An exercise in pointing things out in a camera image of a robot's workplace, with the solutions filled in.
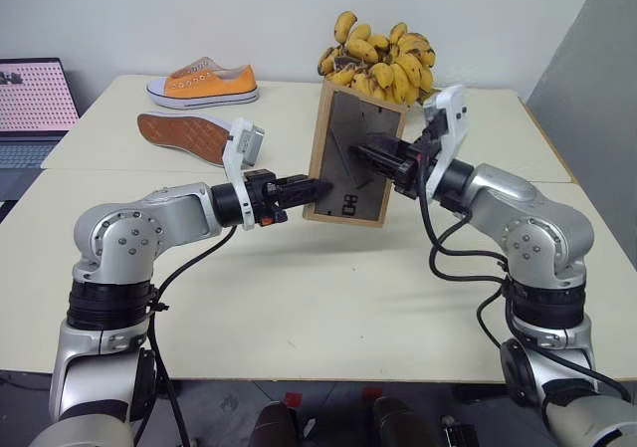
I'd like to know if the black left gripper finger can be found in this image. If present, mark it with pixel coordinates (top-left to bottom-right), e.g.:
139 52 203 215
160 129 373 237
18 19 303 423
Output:
278 190 328 210
276 173 334 195

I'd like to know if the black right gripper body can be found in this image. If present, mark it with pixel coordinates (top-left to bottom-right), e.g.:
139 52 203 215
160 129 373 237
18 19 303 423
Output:
391 136 443 199

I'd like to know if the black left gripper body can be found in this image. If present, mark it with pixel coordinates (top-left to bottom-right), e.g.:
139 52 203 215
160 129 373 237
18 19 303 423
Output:
243 167 289 228

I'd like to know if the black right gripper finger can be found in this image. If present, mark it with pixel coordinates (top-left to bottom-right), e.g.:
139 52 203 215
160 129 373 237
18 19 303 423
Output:
349 144 408 180
365 133 415 158

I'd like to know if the wooden framed square clock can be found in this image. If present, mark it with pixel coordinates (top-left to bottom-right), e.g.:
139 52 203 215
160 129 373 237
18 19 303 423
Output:
302 79 410 228

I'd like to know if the bunch of yellow bananas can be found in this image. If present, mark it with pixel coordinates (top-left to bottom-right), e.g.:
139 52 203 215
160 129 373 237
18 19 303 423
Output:
317 10 439 107

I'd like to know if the orange canvas sneaker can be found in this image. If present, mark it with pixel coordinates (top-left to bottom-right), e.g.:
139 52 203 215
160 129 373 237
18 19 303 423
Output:
145 56 261 110
135 112 234 169

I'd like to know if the dark rounded shape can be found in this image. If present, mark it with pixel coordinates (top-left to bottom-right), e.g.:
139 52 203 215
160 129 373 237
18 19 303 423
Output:
371 395 443 447
248 400 301 447

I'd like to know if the grey laptop computer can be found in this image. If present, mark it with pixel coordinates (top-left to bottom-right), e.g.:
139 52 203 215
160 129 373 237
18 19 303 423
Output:
0 58 82 202

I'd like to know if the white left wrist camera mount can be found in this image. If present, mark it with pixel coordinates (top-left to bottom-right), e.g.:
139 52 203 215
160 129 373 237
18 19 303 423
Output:
221 117 269 232

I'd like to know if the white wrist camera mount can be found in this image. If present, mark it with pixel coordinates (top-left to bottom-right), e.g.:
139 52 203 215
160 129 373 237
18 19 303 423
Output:
422 84 472 203
221 117 269 232

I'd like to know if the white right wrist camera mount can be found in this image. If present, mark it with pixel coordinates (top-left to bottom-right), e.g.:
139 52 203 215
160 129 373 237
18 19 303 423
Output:
422 84 472 203

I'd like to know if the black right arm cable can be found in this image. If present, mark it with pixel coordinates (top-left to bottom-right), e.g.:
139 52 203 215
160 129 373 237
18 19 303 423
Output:
418 151 632 404

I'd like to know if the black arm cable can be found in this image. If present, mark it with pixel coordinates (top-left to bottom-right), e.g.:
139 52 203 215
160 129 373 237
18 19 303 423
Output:
418 151 632 404
145 224 238 447

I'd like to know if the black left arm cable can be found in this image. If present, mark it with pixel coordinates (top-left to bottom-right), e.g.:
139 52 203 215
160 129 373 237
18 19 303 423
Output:
145 224 238 447

